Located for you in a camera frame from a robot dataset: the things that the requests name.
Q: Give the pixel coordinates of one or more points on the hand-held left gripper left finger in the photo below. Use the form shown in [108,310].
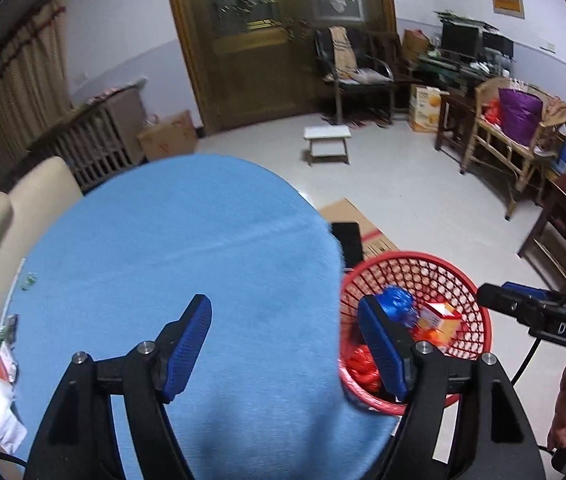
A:
[188,350]

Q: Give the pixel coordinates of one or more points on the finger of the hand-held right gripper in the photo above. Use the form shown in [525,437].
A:
[498,296]

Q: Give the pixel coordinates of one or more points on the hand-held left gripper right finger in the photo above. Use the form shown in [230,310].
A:
[380,350]

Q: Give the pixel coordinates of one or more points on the red plastic bag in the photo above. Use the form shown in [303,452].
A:
[363,367]

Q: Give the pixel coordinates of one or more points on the red mesh basket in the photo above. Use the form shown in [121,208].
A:
[463,305]

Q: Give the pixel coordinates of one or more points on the blue plastic bag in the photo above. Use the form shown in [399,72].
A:
[398,302]

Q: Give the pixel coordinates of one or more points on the red white yellow medicine box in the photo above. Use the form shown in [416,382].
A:
[443,322]

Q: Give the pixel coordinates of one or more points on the person's right hand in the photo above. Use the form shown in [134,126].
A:
[565,410]

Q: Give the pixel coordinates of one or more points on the black flat device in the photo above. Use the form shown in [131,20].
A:
[348,240]

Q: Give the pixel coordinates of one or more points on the blue tablecloth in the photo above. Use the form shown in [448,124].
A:
[188,235]

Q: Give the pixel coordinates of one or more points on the wicker bench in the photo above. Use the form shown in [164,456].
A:
[493,155]

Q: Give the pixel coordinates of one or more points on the flat cardboard sheet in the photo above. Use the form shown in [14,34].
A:
[348,212]

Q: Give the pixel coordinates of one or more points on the blue box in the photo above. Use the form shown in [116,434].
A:
[564,157]

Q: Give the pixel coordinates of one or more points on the small green packet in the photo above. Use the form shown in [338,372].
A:
[28,281]

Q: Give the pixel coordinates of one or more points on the green white packet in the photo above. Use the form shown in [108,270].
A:
[7,330]

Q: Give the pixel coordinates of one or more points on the purple bag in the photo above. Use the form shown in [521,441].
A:
[520,115]

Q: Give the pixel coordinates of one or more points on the dark wooden side table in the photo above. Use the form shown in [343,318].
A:
[455,110]

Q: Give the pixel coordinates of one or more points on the brown folded cloth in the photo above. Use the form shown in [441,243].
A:
[557,112]

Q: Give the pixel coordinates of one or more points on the white crumpled paper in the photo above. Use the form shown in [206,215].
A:
[5,427]

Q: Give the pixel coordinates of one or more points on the orange printed carton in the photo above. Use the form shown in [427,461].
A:
[428,110]

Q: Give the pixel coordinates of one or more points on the white stool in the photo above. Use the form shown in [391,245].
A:
[327,132]

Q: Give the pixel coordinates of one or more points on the wooden radiator cover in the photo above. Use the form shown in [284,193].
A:
[98,130]

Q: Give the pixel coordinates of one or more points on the black computer monitor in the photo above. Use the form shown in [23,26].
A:
[459,40]
[498,45]

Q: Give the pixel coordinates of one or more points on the patterned seat cushion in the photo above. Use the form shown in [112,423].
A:
[368,76]

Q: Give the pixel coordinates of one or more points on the tall brown cardboard box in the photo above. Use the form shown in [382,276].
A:
[415,45]

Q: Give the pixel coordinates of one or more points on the brown cardboard piece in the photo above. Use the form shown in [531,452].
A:
[344,52]

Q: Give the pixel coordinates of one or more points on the black metal chair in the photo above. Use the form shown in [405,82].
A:
[325,55]

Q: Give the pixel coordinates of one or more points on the beige curtain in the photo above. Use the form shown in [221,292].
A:
[18,105]

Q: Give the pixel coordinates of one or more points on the wooden door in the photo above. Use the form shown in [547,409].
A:
[258,60]

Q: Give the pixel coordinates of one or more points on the orange wall sign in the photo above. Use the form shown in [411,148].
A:
[507,2]

